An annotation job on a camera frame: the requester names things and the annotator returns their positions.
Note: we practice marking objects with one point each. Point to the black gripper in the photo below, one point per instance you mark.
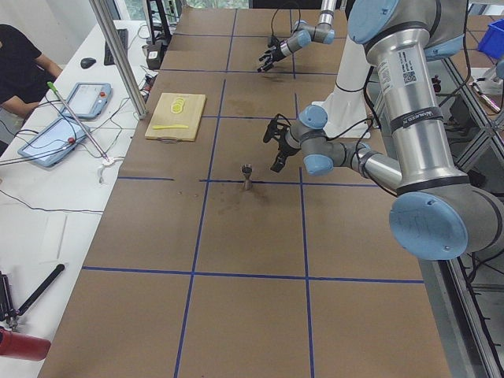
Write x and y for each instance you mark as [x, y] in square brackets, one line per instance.
[286, 147]
[277, 51]

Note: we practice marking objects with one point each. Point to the steel jigger cup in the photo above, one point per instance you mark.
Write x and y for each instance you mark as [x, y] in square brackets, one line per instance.
[247, 170]

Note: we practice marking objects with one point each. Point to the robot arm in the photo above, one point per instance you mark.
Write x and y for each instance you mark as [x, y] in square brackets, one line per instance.
[302, 34]
[438, 214]

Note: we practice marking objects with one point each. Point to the yellow plastic knife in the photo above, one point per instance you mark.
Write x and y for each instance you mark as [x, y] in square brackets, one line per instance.
[171, 126]

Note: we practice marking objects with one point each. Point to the bamboo cutting board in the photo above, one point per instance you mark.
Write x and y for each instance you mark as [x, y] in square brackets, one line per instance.
[192, 112]

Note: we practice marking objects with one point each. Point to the black box with label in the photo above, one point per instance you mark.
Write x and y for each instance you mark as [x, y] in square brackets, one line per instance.
[155, 55]

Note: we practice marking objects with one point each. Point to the black computer mouse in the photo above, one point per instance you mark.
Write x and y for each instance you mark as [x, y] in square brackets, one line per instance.
[87, 62]

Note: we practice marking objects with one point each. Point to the right teach pendant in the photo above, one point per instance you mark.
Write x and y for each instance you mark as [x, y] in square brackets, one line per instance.
[88, 100]

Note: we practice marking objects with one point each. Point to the teach pendant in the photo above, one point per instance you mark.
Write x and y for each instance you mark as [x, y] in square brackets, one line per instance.
[88, 100]
[53, 143]

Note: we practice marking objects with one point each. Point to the slanted metal rod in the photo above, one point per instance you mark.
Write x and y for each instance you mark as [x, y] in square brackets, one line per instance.
[79, 122]

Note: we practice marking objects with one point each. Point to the blue plastic bin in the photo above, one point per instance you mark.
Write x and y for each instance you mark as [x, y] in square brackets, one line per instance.
[492, 44]

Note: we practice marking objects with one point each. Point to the left teach pendant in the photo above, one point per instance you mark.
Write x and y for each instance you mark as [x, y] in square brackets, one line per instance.
[53, 143]

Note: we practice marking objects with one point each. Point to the man in black shirt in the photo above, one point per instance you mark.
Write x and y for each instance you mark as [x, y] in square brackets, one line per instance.
[25, 72]

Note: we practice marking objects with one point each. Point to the red cylinder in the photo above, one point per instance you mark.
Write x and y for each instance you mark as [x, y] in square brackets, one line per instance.
[24, 347]

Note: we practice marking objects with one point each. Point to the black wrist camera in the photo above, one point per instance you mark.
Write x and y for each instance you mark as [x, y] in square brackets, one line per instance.
[276, 128]

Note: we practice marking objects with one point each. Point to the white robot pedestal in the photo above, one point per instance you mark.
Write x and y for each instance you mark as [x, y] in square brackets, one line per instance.
[345, 106]

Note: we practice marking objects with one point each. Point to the aluminium frame post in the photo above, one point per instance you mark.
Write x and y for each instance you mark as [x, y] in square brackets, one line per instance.
[105, 21]

